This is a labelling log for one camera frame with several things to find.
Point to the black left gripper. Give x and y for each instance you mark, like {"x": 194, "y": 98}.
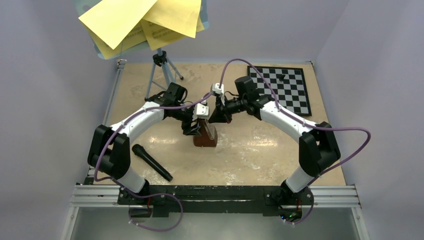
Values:
{"x": 187, "y": 129}

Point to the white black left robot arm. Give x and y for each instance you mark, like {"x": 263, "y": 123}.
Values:
{"x": 110, "y": 149}

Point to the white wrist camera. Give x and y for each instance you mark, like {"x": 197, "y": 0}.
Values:
{"x": 201, "y": 111}
{"x": 217, "y": 89}

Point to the black chess pawn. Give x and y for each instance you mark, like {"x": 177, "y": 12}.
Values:
{"x": 281, "y": 77}

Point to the yellow sheet music front left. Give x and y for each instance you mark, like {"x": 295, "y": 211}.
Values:
{"x": 112, "y": 20}

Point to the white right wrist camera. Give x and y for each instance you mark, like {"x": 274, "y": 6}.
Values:
{"x": 217, "y": 89}

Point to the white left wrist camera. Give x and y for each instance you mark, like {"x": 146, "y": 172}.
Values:
{"x": 201, "y": 111}

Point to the yellow sheet music back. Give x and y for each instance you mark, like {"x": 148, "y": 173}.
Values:
{"x": 156, "y": 35}

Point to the black microphone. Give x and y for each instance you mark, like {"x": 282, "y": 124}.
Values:
{"x": 141, "y": 152}

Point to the yellow sheet music front right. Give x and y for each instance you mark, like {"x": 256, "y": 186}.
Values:
{"x": 180, "y": 16}

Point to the black white chessboard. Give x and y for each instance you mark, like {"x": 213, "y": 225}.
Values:
{"x": 291, "y": 93}

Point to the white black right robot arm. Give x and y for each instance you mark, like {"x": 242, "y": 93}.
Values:
{"x": 317, "y": 146}

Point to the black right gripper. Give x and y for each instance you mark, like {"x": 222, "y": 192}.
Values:
{"x": 220, "y": 114}

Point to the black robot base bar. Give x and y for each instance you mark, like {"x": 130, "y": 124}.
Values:
{"x": 267, "y": 200}

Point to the brown wooden metronome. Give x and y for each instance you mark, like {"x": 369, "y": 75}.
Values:
{"x": 203, "y": 140}

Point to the yellow sheet music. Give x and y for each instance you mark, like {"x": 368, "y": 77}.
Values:
{"x": 180, "y": 16}
{"x": 112, "y": 20}
{"x": 156, "y": 35}

